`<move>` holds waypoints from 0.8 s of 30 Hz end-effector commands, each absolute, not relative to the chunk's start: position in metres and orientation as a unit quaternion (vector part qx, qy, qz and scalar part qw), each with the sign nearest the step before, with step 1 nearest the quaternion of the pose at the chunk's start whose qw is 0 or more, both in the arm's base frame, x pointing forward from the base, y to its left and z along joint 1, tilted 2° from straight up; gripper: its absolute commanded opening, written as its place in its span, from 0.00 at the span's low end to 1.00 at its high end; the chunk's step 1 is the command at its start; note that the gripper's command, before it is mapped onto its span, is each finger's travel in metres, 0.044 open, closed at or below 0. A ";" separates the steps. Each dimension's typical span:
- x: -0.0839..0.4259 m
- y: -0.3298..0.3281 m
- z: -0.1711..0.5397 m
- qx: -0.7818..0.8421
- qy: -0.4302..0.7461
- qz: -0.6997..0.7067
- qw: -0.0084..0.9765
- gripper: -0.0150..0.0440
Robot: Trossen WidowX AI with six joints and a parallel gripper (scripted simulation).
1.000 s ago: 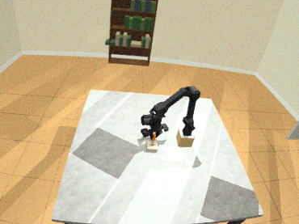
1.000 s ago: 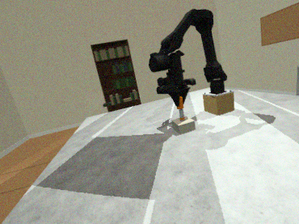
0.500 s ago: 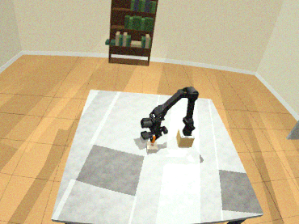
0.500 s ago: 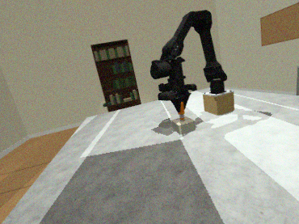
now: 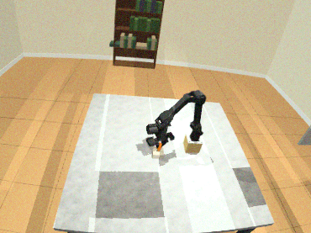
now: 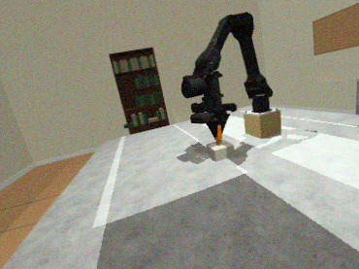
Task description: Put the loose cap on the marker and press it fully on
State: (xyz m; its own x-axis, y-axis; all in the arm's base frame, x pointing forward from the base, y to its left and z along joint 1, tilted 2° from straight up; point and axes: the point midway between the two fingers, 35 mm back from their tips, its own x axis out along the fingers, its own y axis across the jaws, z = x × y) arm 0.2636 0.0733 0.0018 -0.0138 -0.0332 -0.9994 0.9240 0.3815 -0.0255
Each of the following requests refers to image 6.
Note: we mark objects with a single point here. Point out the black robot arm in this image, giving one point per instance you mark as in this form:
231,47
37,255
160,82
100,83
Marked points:
241,26

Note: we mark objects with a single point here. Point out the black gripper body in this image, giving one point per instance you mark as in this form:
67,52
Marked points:
214,107

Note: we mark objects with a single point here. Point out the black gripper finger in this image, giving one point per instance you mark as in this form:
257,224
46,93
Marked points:
212,125
222,120

